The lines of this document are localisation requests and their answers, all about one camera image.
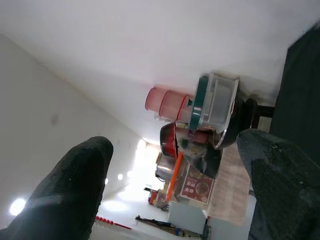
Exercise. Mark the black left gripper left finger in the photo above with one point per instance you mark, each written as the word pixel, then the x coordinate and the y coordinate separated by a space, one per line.
pixel 65 195

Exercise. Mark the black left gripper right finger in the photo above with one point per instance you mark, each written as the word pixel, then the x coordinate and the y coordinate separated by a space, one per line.
pixel 285 190

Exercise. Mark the beige tablecloth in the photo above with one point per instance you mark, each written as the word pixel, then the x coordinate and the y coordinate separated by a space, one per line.
pixel 230 190

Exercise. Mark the black bowl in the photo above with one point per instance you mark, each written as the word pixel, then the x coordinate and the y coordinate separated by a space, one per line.
pixel 237 130

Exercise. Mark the red printed box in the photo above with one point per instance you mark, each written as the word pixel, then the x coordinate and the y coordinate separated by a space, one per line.
pixel 197 186

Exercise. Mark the steel pot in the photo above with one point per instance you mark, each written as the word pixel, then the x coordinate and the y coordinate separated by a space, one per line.
pixel 163 167

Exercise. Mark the white fridge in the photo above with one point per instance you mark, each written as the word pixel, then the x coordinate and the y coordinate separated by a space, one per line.
pixel 186 217

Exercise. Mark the black tablecloth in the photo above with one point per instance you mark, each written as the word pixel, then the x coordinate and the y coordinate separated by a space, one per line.
pixel 300 87

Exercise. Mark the clear container green lid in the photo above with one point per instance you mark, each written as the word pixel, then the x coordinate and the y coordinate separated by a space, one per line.
pixel 215 105

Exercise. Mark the orange stick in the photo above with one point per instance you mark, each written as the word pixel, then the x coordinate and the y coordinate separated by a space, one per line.
pixel 174 175

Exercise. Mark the red pot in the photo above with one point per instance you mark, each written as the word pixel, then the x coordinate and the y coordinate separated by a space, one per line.
pixel 170 140

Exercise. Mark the red lidded plastic jar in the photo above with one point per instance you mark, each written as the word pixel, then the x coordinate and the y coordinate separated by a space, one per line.
pixel 173 105
pixel 153 98

